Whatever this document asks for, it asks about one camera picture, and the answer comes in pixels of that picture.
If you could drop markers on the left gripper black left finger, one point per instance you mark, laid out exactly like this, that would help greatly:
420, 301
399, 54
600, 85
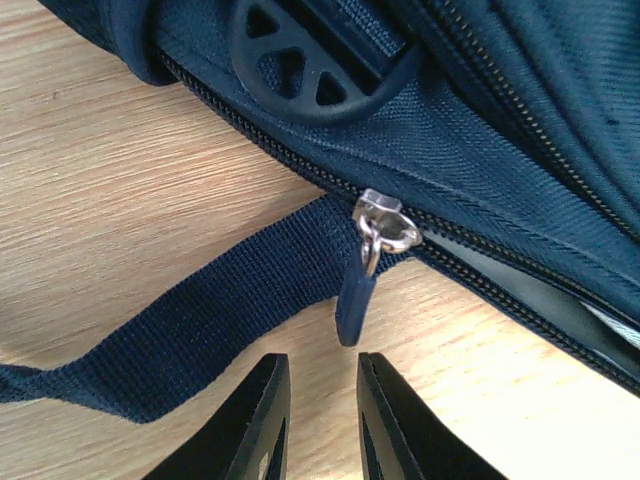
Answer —
247, 437

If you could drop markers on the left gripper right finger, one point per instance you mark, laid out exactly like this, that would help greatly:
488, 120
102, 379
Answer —
400, 437

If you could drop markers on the navy blue school backpack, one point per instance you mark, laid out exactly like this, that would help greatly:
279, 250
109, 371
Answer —
497, 141

